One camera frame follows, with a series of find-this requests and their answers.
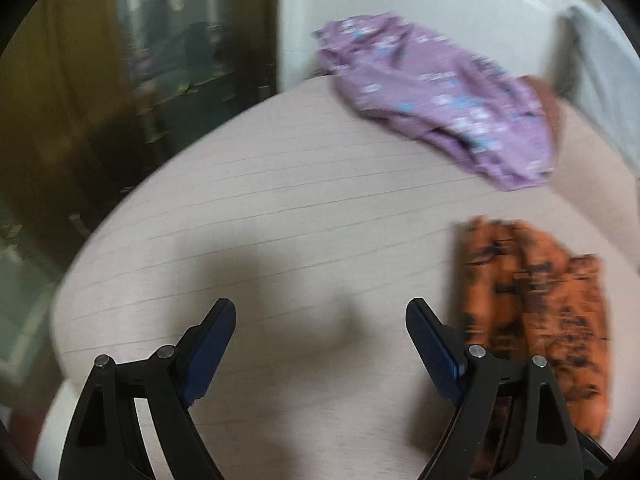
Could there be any grey pillow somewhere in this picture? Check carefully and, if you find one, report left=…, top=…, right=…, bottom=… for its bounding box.
left=560, top=6, right=639, bottom=174

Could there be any wooden glass door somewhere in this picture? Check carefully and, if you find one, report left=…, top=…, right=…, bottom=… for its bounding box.
left=1, top=0, right=277, bottom=412

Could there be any pink sofa bolster cushion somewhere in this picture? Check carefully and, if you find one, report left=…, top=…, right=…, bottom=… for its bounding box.
left=521, top=75, right=639, bottom=268

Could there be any pink quilted mattress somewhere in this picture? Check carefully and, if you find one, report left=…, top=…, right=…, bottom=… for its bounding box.
left=53, top=78, right=639, bottom=479

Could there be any purple floral garment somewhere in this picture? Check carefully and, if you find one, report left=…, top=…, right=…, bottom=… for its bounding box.
left=314, top=13, right=558, bottom=191

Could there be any orange black floral blouse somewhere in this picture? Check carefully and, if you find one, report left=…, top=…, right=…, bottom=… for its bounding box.
left=451, top=216, right=614, bottom=480

